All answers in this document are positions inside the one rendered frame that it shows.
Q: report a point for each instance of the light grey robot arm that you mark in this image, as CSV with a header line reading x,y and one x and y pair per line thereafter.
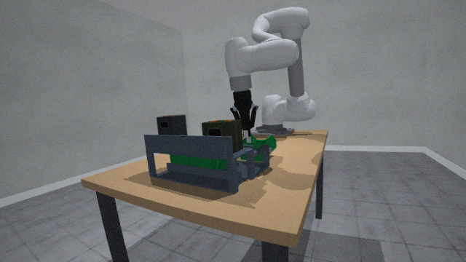
x,y
270,54

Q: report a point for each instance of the dark blue metal shelf rack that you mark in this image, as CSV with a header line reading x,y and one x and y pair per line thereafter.
x,y
209,147

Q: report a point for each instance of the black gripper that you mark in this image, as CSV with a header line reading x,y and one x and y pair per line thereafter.
x,y
243,103

